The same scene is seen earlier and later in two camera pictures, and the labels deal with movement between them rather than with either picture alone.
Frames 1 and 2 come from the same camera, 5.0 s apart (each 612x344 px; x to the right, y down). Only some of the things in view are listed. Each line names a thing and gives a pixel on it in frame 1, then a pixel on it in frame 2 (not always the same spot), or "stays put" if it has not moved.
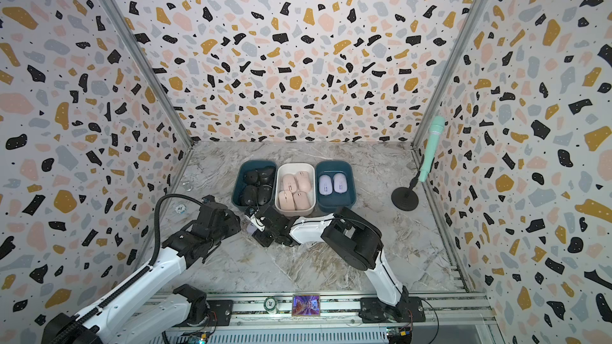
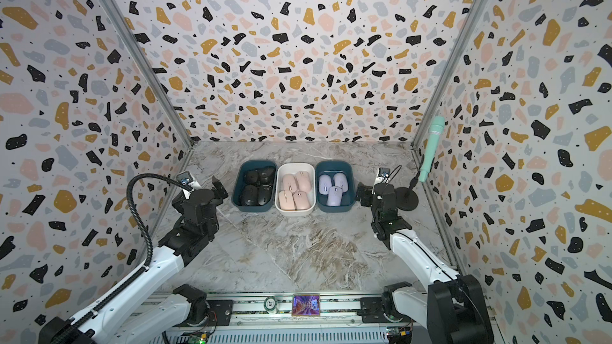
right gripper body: (267, 237) -> (373, 201)
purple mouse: (325, 185) stays put
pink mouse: (301, 201) stays put
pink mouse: (286, 200) stays put
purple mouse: (251, 228) -> (334, 196)
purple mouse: (340, 184) stays put
